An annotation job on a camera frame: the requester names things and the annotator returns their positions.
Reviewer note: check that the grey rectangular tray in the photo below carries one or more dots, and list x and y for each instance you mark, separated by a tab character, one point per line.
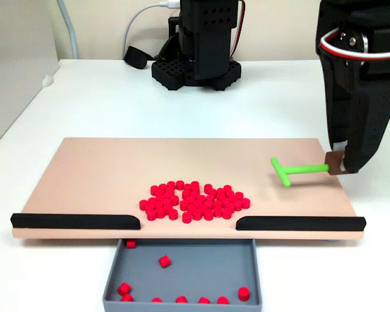
198	269

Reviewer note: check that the beige rectangular board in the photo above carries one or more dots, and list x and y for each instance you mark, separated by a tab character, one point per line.
117	169

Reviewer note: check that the red cylindrical granule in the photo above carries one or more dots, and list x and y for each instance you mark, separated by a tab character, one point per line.
199	203
127	297
167	196
220	191
159	194
174	200
212	193
203	300
207	202
160	212
243	293
151	214
245	202
195	190
216	200
187	188
227	212
201	208
154	190
162	188
160	200
156	299
229	195
143	204
219	205
131	243
192	208
233	199
179	184
222	300
209	197
181	299
149	208
164	261
158	206
207	188
166	202
197	213
173	213
152	202
237	203
217	210
230	206
201	198
193	185
187	194
170	185
169	191
225	201
239	196
221	197
190	200
187	216
184	204
209	213
124	288
195	195
168	208
210	207
227	189

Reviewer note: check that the small white lump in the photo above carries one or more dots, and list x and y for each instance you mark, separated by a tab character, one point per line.
47	80

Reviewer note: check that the green T-shaped pusher tool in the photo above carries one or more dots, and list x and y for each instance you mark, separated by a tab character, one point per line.
305	168

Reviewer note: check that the black edge rail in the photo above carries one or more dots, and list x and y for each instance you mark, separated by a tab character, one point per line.
295	223
68	221

